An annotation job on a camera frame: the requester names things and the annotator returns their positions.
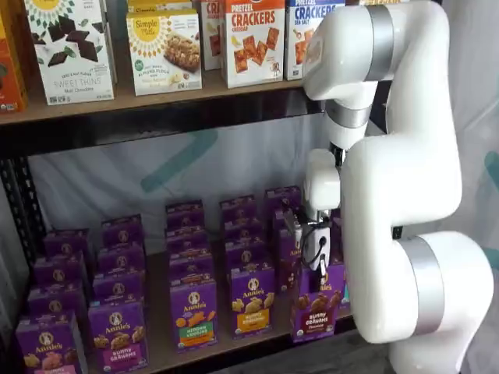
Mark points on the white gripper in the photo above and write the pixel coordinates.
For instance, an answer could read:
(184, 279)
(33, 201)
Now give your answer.
(313, 249)

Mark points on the purple Annie's box brown patch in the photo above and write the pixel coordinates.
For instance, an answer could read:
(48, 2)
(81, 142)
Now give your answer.
(312, 311)

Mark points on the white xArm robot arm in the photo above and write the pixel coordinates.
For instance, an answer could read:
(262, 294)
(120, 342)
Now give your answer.
(401, 175)

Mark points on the purple Annie's snack box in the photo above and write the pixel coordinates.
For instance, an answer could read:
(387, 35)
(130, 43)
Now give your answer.
(245, 255)
(337, 241)
(66, 245)
(241, 231)
(54, 302)
(189, 253)
(288, 265)
(184, 212)
(280, 198)
(238, 206)
(186, 235)
(278, 220)
(58, 272)
(191, 270)
(121, 259)
(122, 231)
(117, 288)

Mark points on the purple Annie's box yellow patch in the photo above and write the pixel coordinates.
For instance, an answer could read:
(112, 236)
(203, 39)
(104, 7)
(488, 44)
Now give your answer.
(251, 304)

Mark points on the purple Annie's box green patch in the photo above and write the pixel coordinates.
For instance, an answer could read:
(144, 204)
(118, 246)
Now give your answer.
(193, 315)

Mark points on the wooden shelf board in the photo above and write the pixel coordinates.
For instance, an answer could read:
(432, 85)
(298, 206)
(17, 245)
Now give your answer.
(158, 311)
(117, 103)

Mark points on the purple Annie's box magenta patch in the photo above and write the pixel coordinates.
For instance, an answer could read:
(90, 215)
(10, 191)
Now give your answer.
(117, 335)

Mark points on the orange cheddar pretzel crackers box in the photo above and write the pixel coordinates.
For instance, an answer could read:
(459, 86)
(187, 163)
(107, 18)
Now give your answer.
(253, 43)

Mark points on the blue sea salt crackers box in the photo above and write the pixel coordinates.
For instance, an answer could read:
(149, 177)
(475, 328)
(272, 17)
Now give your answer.
(300, 23)

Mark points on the Simple Mills almond bar box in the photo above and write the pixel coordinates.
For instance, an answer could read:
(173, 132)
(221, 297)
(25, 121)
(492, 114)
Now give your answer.
(163, 54)
(160, 4)

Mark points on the yellow honey mustard crackers box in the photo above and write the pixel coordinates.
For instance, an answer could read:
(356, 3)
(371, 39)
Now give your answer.
(374, 2)

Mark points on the purple Annie's box pink patch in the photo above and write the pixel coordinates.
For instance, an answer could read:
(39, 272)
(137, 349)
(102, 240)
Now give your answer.
(48, 346)

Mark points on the Sweet Thins chocolate box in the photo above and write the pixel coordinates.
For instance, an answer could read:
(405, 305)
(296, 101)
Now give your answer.
(70, 58)
(110, 39)

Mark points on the orange snack box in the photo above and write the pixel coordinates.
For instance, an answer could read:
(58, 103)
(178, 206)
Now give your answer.
(11, 58)

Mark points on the white backdrop sheet teal print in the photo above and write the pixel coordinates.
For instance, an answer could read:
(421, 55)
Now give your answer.
(117, 183)

